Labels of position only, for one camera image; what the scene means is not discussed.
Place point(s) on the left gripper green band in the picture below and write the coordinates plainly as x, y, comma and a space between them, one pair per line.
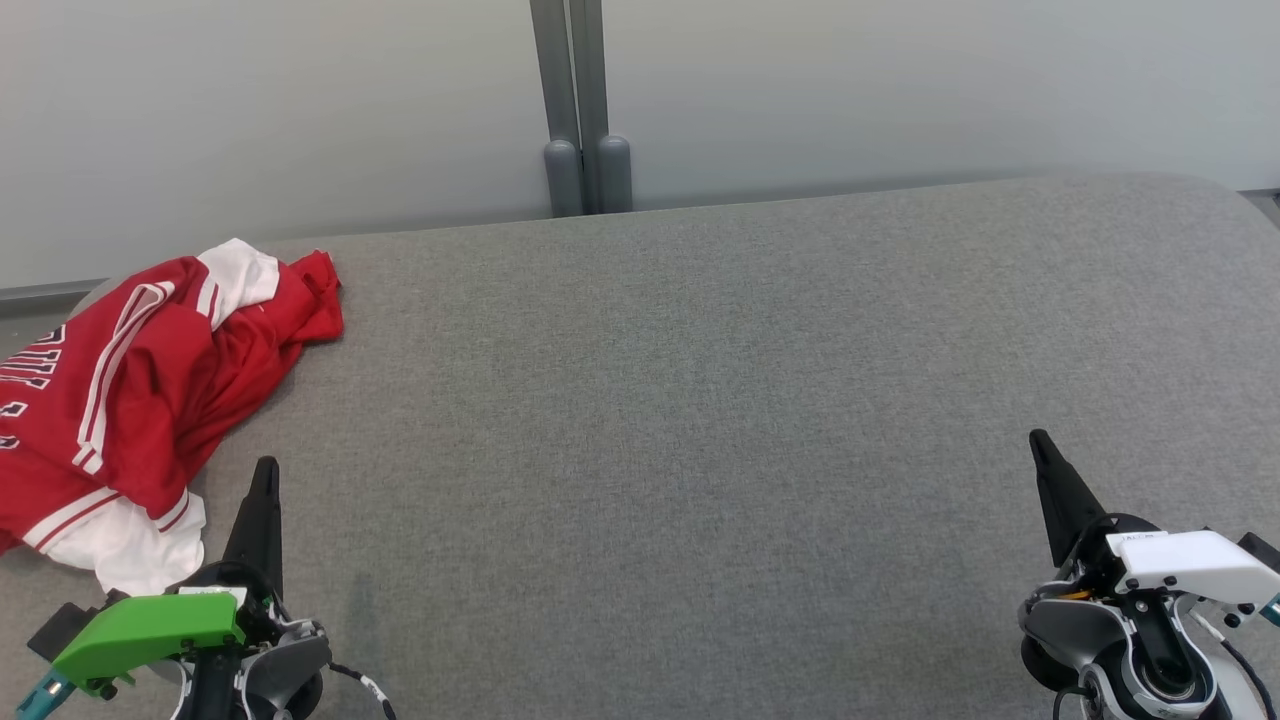
150, 625

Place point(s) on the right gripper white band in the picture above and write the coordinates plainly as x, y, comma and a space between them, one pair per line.
1190, 560

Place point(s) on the red jersey with white sleeves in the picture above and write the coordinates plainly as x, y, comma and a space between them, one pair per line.
130, 420

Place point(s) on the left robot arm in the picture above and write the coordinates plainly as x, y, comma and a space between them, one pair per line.
290, 660

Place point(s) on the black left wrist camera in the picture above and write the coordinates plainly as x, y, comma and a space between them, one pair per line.
62, 630

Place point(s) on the grey wall baseboard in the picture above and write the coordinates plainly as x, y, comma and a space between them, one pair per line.
50, 295

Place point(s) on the grey partition post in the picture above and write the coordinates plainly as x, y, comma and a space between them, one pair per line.
605, 100
560, 100

